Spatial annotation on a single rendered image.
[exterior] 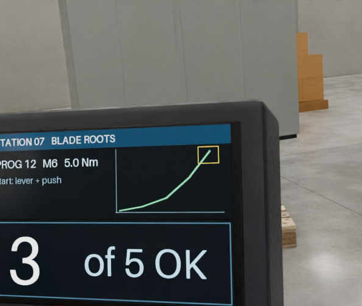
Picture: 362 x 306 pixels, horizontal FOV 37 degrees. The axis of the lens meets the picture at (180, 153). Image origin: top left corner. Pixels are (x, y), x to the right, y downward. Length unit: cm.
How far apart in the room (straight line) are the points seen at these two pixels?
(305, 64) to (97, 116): 857
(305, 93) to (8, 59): 662
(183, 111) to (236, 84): 597
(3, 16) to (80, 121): 1217
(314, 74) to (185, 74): 338
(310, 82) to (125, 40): 394
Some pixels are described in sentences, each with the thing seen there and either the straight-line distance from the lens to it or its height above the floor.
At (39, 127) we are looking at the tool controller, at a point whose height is 124.
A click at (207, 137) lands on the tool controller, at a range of 32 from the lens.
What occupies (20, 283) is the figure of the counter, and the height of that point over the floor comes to 115.
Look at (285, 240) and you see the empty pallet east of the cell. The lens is 337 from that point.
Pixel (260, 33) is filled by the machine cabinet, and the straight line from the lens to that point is 639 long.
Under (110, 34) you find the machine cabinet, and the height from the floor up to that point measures 140.
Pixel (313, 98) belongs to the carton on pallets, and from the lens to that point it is 902.
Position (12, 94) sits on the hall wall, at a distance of 1252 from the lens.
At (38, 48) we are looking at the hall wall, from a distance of 1249.
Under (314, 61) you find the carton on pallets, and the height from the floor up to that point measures 76.
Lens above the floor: 129
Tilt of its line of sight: 12 degrees down
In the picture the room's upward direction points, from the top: 5 degrees counter-clockwise
